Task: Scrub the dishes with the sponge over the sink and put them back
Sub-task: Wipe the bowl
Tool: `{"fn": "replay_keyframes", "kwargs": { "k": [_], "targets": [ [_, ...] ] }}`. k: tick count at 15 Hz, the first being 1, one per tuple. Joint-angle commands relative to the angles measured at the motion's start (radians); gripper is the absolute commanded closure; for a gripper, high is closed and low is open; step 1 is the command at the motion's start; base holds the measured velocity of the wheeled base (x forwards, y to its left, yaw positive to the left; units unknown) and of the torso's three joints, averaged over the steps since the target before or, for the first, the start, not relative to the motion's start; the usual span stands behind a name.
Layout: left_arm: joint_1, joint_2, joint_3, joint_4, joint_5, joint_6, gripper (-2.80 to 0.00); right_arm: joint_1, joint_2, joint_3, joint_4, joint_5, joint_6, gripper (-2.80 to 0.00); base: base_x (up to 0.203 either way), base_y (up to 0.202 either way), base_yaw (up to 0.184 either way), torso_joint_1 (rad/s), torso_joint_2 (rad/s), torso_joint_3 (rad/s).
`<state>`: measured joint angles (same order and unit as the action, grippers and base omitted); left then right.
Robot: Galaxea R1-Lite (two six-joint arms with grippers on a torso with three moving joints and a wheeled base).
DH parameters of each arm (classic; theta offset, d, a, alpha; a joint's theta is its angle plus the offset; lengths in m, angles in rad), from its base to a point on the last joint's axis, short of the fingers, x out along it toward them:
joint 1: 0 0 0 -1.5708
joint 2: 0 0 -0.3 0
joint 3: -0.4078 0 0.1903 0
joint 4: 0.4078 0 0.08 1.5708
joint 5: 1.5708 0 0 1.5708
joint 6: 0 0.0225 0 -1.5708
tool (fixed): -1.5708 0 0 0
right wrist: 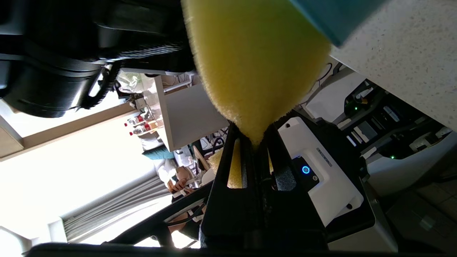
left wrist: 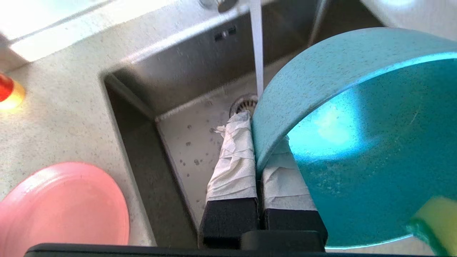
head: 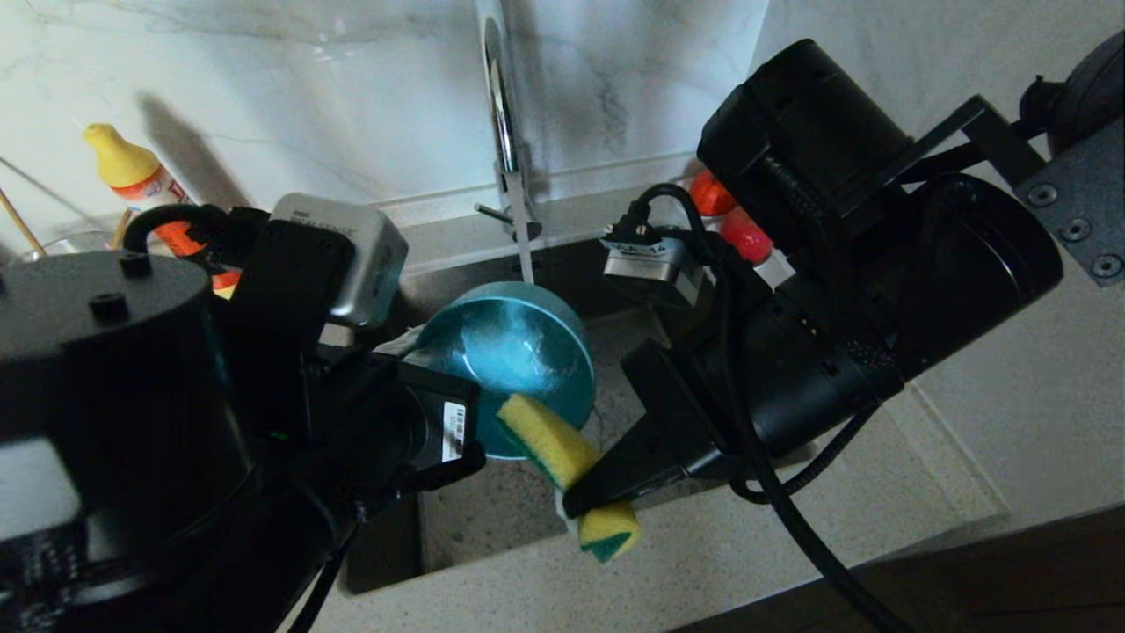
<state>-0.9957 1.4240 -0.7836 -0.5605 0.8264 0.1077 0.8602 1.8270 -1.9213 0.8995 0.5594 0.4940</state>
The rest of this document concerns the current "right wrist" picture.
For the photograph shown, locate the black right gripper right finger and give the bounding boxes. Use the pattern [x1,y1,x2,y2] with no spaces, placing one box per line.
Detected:
[257,124,325,232]

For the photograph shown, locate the grey curtain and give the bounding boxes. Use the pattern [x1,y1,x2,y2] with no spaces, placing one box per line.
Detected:
[61,173,175,245]

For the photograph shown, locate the yellow sponge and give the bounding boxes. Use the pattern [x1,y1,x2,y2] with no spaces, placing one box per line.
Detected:
[181,0,390,190]

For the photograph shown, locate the teal cushion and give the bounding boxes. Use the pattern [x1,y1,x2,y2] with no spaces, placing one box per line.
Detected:
[143,148,175,161]

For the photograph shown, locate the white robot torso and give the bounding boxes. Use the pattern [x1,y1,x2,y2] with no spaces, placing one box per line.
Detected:
[278,116,398,252]

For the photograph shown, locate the clear bottle red cap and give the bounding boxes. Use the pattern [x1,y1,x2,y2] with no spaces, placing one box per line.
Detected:
[124,115,144,127]
[129,123,157,137]

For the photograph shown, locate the wooden window beam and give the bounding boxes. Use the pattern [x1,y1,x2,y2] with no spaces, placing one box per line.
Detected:
[0,102,138,163]

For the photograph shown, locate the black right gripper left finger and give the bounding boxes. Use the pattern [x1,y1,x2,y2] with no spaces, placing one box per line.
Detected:
[201,122,265,249]

